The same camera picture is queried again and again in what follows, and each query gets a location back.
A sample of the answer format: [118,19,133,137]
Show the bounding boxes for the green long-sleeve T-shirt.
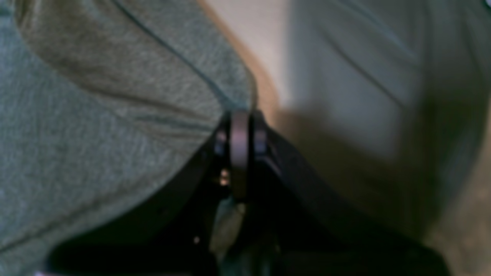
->
[0,0,256,276]

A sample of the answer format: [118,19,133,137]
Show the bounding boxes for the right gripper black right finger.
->
[222,110,453,276]

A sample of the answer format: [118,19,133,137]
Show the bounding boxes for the light green table cloth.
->
[199,0,490,276]

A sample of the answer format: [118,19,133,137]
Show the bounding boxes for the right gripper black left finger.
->
[44,111,250,276]

